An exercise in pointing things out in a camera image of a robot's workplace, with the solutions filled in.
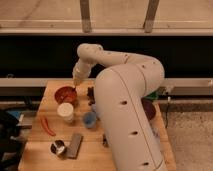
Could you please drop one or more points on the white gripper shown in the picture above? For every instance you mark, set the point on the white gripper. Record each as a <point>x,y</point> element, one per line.
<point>81,71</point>

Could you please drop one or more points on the red chili pepper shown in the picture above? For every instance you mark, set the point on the red chili pepper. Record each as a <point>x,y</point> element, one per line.
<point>45,126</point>

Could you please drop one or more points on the small metal grey toy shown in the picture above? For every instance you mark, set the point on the small metal grey toy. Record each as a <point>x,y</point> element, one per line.
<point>105,143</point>

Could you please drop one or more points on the grey sponge block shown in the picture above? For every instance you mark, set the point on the grey sponge block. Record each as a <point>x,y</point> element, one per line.
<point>74,146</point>

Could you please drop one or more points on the purple bowl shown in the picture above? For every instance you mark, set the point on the purple bowl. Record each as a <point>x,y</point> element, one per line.
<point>149,109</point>

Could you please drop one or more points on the white cup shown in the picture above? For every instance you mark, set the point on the white cup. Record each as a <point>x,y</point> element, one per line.
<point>66,112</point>

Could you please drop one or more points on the dark grape bunch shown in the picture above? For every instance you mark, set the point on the dark grape bunch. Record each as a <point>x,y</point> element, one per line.
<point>90,95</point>

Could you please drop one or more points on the blue cup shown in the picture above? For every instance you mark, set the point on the blue cup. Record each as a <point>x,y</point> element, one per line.
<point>89,119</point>

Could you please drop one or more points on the blue grey cloth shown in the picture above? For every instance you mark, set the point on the blue grey cloth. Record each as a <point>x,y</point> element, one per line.
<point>94,108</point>

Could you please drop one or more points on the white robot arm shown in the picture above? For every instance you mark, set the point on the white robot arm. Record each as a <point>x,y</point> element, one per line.
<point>118,92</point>

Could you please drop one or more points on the green plastic bin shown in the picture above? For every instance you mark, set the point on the green plastic bin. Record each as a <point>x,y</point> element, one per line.
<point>153,96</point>

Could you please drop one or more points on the small metal pot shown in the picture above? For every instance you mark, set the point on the small metal pot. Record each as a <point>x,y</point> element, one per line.
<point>58,148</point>

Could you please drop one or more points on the red bowl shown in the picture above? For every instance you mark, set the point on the red bowl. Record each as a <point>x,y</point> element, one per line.
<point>60,96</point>

